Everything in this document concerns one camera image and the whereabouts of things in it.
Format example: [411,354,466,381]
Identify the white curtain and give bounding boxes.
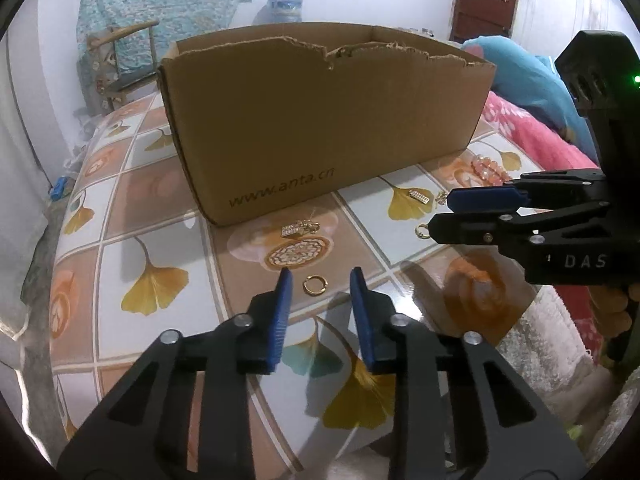
[0,25,61,311]

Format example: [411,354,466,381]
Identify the ginkgo print table cover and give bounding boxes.
[47,92,601,480]

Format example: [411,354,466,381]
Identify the brown wooden door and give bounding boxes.
[448,0,522,43]

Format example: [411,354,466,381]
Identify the teal floral hanging cloth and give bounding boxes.
[76,0,257,117]

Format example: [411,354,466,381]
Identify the blue water dispenser bottle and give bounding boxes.
[266,0,304,24]

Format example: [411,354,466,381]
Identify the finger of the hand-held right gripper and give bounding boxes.
[429,200,613,256]
[446,170,608,213]

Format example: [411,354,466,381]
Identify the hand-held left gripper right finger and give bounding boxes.
[350,267,586,480]

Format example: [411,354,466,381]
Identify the brown cardboard box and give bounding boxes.
[156,22,497,227]

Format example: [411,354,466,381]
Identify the wooden chair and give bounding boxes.
[86,20,162,112]

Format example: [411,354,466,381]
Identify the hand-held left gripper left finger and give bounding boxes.
[55,267,293,480]

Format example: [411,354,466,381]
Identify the person's right hand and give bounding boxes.
[590,284,631,361]

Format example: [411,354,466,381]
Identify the blue pillow with pink end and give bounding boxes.
[460,35,598,143]

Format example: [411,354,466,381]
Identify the pink bead bracelet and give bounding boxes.
[469,155,513,184]

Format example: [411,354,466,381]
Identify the pink floral quilt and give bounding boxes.
[477,89,606,361]

